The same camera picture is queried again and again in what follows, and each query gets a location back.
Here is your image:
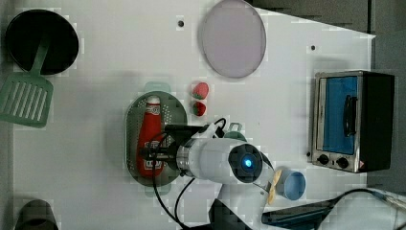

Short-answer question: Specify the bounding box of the grey cup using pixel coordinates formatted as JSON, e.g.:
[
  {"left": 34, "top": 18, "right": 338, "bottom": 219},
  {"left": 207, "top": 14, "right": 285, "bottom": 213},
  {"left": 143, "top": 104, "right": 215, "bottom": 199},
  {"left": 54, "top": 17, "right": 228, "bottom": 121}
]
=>
[{"left": 14, "top": 199, "right": 59, "bottom": 230}]

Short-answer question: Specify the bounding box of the green slotted spatula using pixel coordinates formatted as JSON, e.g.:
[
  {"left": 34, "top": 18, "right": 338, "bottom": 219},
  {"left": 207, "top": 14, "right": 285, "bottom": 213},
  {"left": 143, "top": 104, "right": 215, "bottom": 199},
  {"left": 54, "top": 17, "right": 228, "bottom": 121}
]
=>
[{"left": 0, "top": 38, "right": 54, "bottom": 128}]

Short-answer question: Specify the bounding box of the green cup with handle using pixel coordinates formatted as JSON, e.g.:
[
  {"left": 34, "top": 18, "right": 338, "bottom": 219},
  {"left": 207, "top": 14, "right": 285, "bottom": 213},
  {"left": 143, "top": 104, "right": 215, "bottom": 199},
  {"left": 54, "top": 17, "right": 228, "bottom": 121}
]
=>
[{"left": 224, "top": 123, "right": 246, "bottom": 142}]

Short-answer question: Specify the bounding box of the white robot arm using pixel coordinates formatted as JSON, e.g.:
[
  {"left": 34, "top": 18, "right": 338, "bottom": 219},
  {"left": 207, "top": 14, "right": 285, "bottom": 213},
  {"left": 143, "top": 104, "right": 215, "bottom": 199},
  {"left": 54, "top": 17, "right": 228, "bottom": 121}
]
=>
[{"left": 141, "top": 124, "right": 275, "bottom": 230}]

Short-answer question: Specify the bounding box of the blue metal frame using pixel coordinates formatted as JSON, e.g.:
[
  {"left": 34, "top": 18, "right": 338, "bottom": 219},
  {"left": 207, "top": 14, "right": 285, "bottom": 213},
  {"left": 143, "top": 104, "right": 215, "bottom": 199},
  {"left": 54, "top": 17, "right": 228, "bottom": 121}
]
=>
[{"left": 261, "top": 189, "right": 405, "bottom": 230}]

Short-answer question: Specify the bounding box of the lilac round plate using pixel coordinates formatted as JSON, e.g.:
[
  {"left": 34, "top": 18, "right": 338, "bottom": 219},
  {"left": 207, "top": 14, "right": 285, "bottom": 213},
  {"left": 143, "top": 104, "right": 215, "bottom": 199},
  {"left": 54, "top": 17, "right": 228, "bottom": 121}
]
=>
[{"left": 201, "top": 0, "right": 266, "bottom": 78}]

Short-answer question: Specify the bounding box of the red plush ketchup bottle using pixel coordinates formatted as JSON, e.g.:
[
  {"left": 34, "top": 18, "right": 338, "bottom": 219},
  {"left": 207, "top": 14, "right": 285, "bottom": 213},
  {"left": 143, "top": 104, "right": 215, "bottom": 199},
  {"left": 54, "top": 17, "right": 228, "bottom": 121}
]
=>
[{"left": 136, "top": 95, "right": 164, "bottom": 178}]

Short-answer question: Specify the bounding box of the light red plush strawberry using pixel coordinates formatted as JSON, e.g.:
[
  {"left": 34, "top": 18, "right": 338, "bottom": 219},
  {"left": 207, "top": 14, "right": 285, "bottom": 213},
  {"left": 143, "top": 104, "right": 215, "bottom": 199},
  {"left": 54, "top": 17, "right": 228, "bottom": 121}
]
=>
[{"left": 192, "top": 82, "right": 210, "bottom": 100}]

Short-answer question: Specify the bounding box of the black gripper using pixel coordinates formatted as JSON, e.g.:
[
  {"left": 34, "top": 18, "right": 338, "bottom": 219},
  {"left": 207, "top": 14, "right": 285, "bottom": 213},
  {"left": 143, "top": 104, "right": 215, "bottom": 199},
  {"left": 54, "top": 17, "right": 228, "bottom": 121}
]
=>
[{"left": 139, "top": 125, "right": 202, "bottom": 170}]

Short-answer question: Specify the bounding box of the blue cup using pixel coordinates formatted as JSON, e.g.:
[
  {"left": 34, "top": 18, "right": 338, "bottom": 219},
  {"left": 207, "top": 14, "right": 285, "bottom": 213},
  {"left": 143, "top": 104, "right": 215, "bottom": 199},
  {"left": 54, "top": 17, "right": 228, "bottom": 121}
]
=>
[{"left": 276, "top": 170, "right": 306, "bottom": 200}]

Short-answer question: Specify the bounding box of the black frying pan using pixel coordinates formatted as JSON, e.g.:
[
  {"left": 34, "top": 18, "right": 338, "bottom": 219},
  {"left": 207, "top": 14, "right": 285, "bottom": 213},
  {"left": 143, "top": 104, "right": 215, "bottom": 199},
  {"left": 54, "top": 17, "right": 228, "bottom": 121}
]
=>
[{"left": 5, "top": 10, "right": 79, "bottom": 76}]

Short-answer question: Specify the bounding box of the dark red plush strawberry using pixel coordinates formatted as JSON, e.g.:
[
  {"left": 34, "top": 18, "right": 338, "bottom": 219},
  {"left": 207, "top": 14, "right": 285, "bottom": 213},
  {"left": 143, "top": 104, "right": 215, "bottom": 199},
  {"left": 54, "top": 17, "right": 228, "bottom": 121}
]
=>
[{"left": 192, "top": 102, "right": 207, "bottom": 117}]

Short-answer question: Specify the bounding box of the green oval strainer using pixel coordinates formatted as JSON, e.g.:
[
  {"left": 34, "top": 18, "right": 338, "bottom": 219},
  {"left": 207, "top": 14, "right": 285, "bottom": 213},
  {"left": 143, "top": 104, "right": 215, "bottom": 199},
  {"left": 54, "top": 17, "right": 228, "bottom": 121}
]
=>
[{"left": 124, "top": 81, "right": 188, "bottom": 197}]

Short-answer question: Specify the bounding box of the plush peeled banana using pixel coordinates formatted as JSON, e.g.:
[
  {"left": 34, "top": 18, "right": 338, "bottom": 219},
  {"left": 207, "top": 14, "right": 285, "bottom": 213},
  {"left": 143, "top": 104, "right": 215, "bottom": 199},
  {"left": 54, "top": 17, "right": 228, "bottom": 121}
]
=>
[{"left": 267, "top": 170, "right": 282, "bottom": 205}]

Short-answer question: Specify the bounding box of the silver toaster oven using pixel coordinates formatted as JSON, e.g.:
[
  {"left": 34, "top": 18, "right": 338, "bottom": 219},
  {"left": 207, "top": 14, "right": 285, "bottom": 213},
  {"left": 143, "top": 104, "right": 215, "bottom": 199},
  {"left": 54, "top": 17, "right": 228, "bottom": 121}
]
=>
[{"left": 310, "top": 71, "right": 395, "bottom": 173}]

